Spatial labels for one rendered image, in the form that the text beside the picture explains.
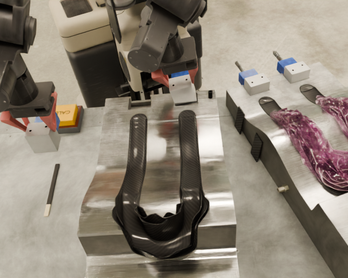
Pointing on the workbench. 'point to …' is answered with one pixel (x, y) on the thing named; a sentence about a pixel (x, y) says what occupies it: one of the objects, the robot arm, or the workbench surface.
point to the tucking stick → (51, 190)
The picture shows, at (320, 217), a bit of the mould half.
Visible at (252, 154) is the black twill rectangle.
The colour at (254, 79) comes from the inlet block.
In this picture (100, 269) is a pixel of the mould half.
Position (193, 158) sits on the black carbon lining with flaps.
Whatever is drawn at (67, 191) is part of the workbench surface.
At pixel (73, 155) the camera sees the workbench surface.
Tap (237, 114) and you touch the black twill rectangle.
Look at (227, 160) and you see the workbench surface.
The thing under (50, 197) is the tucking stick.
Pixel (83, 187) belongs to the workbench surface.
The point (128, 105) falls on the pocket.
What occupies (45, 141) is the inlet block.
